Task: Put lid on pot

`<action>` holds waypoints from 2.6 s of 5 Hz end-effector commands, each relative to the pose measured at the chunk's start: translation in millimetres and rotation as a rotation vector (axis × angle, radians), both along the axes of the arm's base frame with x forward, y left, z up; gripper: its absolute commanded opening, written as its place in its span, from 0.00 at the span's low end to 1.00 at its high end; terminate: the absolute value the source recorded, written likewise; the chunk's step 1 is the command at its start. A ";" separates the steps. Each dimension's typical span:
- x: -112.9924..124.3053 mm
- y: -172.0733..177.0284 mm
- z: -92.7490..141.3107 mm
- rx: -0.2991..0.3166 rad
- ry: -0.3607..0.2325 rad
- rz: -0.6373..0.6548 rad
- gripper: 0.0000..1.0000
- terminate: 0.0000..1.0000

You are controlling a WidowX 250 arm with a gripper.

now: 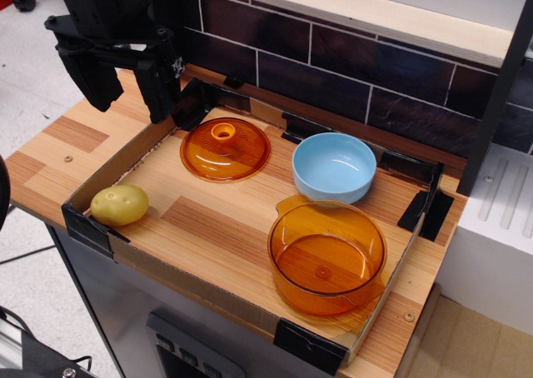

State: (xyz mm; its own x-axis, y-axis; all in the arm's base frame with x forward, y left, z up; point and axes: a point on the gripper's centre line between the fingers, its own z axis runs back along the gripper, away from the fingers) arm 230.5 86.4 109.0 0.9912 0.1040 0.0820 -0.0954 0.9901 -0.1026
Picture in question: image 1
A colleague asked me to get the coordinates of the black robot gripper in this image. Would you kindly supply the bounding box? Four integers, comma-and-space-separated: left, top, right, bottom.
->
45, 0, 182, 124

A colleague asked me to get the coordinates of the orange transparent pot lid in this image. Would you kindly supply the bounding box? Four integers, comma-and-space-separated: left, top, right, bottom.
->
180, 117, 271, 182

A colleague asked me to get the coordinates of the orange transparent plastic pot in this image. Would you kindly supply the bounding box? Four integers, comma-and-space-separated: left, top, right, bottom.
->
268, 195, 387, 316

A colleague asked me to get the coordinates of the yellow toy potato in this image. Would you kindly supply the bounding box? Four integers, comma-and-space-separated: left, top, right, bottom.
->
90, 184, 149, 226

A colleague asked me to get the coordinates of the light blue bowl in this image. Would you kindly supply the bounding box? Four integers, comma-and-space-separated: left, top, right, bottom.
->
291, 132, 377, 204

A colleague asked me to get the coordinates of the grey cabinet control panel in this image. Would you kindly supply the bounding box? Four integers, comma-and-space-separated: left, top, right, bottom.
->
147, 313, 247, 377

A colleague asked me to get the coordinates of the black cable bottom left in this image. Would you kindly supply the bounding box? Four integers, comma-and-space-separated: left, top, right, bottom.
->
0, 306, 93, 378

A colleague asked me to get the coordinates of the black vertical post right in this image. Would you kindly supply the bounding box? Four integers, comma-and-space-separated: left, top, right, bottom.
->
456, 0, 532, 196

